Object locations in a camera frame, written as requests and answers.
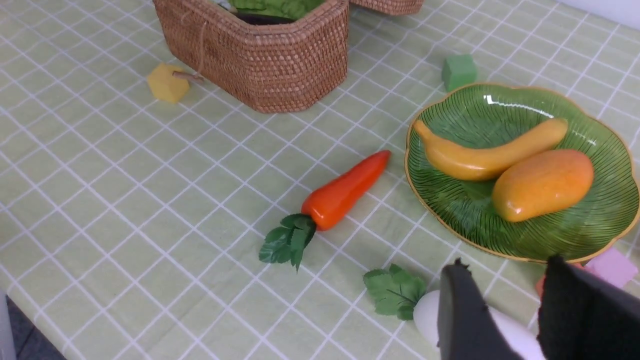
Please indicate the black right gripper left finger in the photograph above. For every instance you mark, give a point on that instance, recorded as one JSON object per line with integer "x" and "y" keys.
{"x": 466, "y": 329}

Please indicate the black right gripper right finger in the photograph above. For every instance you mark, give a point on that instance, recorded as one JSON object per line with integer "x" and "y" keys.
{"x": 583, "y": 317}

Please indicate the white radish with green leaves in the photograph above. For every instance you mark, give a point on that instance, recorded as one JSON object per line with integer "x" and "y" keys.
{"x": 396, "y": 292}

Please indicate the orange yellow mango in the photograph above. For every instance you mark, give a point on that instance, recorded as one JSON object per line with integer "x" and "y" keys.
{"x": 543, "y": 184}

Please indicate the yellow banana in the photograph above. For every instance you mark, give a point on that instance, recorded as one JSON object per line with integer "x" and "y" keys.
{"x": 484, "y": 164}

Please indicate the orange carrot with green leaves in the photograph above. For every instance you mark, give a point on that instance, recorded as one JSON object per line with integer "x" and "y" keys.
{"x": 323, "y": 209}

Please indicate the pink foam cube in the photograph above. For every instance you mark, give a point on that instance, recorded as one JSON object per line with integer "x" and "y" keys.
{"x": 613, "y": 267}

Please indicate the green leaf-shaped glass plate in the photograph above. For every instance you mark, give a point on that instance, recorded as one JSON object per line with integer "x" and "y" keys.
{"x": 490, "y": 114}

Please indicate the green foam cube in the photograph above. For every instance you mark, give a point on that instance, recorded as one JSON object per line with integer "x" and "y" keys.
{"x": 458, "y": 70}

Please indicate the woven wicker basket lid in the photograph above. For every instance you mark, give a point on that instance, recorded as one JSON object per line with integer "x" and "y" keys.
{"x": 391, "y": 7}

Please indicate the woven wicker basket green lining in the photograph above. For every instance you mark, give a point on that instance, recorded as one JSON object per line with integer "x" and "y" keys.
{"x": 276, "y": 68}

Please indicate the green checkered tablecloth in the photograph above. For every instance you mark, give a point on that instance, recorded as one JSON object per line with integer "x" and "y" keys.
{"x": 130, "y": 228}

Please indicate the yellow foam block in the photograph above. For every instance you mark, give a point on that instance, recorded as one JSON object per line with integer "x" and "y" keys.
{"x": 165, "y": 86}

